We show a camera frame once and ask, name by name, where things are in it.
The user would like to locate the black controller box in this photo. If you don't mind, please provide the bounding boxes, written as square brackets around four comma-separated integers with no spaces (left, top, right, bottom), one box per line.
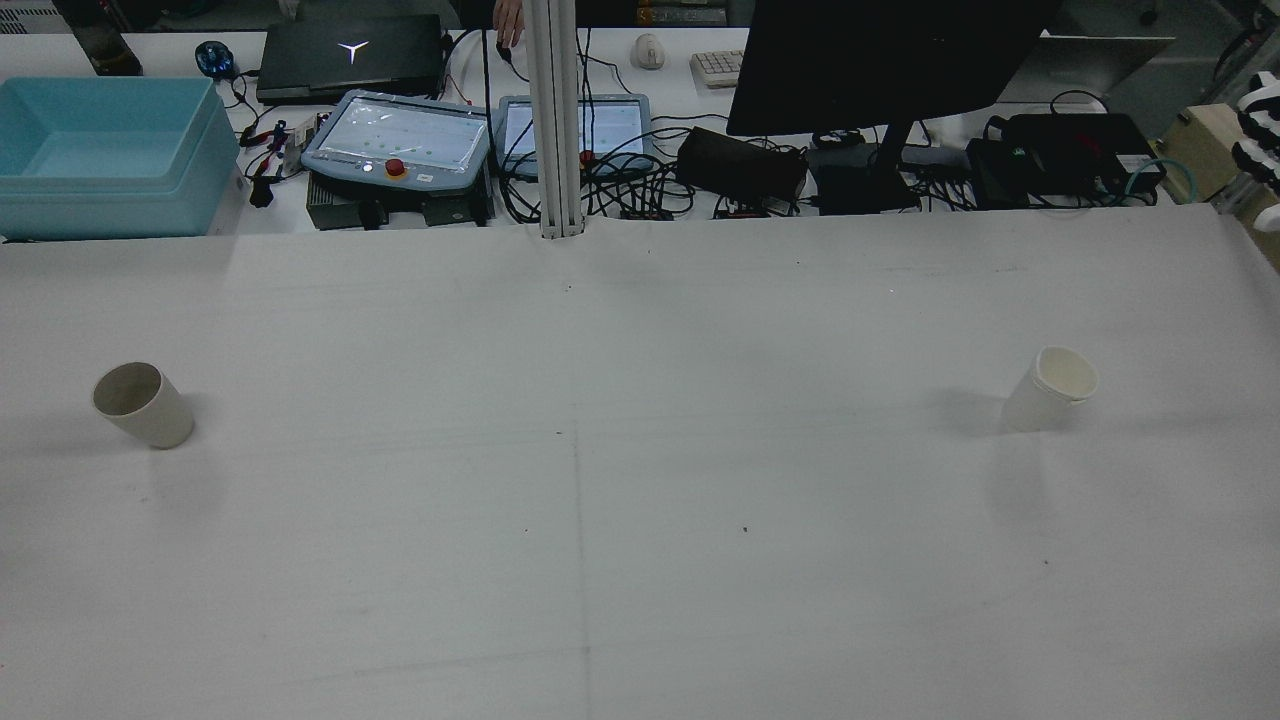
[305,170,496,231]

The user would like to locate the grey teach pendant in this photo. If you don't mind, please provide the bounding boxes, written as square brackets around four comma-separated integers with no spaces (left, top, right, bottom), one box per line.
[300,88,493,193]
[490,93,653,183]

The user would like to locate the light blue plastic bin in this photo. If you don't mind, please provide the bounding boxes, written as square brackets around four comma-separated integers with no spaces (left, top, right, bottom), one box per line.
[0,77,241,241]

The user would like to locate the black electronics box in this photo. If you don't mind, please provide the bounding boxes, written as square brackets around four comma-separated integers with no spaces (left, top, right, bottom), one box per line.
[965,112,1168,209]

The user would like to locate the black power brick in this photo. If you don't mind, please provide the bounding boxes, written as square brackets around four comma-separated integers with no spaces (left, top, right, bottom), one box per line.
[676,127,809,201]

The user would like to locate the red black clip leads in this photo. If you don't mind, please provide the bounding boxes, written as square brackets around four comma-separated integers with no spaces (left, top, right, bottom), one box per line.
[238,118,293,208]

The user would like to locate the white paper cup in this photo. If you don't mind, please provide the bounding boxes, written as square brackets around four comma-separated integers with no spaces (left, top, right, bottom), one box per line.
[1000,345,1101,434]

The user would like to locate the beige paper cup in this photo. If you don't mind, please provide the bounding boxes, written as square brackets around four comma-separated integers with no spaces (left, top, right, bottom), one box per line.
[92,362,196,450]

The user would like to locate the aluminium profile pillar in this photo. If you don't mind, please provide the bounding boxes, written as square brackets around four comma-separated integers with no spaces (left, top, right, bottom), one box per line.
[527,0,585,239]

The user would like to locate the grey flat board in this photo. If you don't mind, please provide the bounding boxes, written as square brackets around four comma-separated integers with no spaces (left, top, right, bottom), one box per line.
[995,35,1178,106]

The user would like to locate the light wooden block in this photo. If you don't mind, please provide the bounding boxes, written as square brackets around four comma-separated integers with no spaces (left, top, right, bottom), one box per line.
[1165,103,1246,211]

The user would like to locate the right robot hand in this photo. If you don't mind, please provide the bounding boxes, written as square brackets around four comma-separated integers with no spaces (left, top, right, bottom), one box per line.
[1233,75,1280,233]

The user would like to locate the black monitor with stand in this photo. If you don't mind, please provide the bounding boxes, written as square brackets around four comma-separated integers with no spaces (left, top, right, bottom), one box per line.
[726,0,1061,216]

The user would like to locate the black laptop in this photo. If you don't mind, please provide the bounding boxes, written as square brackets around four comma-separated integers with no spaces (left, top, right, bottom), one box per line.
[256,13,447,106]

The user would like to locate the white keyboard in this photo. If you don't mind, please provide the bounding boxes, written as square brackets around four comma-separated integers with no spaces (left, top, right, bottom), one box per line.
[690,50,746,89]

